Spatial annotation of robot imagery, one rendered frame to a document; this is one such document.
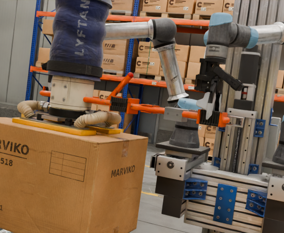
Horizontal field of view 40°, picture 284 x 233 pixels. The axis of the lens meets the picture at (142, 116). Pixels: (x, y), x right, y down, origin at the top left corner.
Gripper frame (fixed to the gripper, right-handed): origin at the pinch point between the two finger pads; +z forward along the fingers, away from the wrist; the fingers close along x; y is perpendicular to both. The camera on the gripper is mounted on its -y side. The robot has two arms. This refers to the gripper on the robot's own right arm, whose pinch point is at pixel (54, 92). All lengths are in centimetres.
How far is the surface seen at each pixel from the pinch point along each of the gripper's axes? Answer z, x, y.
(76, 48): -19, -35, 36
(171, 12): -193, 661, -236
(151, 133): 97, 778, -298
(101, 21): -31, -26, 40
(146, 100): 12, 776, -324
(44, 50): -82, 628, -558
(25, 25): -161, 743, -741
